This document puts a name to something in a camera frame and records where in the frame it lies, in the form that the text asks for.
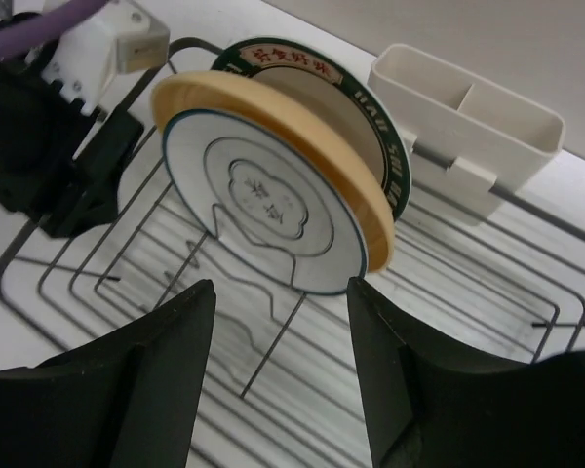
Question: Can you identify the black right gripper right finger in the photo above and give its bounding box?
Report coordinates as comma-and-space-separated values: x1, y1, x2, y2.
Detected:
347, 278, 585, 467

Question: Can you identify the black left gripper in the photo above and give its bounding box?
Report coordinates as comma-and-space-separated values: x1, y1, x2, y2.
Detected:
0, 71, 144, 239

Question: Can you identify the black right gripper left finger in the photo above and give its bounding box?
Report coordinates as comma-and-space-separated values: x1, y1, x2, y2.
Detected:
0, 280, 216, 467

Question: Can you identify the yellow plate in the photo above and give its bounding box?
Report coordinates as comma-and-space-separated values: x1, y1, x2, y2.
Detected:
150, 70, 395, 272

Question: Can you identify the white plate blue rim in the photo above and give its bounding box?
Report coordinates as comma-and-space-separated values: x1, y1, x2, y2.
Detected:
162, 109, 370, 296

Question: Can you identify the dark green rimmed plate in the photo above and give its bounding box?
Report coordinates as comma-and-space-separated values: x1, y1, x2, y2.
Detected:
211, 36, 412, 219

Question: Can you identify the white plastic cutlery holder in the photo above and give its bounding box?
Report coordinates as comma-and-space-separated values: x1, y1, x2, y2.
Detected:
368, 44, 566, 225

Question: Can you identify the metal wire dish rack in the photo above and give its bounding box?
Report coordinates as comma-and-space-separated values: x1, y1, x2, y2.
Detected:
0, 37, 585, 468

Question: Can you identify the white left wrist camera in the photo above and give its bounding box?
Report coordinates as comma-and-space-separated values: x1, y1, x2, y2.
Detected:
41, 1, 170, 115

